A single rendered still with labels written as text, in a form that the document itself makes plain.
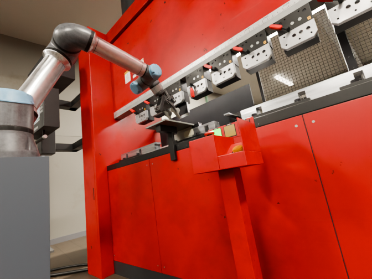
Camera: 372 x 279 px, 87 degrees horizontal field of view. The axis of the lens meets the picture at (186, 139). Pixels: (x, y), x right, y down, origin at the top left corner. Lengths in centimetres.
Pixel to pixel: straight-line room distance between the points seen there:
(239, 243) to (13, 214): 64
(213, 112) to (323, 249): 132
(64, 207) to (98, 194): 210
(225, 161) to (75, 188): 351
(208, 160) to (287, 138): 38
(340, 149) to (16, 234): 102
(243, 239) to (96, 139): 153
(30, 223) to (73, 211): 328
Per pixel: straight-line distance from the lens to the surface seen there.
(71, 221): 397
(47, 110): 201
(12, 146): 73
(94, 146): 191
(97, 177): 187
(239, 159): 62
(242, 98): 175
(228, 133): 81
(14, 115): 77
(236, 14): 136
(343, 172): 89
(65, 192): 394
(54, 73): 104
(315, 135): 90
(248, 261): 74
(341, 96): 91
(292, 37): 115
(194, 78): 136
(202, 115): 193
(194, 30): 151
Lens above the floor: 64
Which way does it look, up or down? 12 degrees up
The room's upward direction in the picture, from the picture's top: 9 degrees counter-clockwise
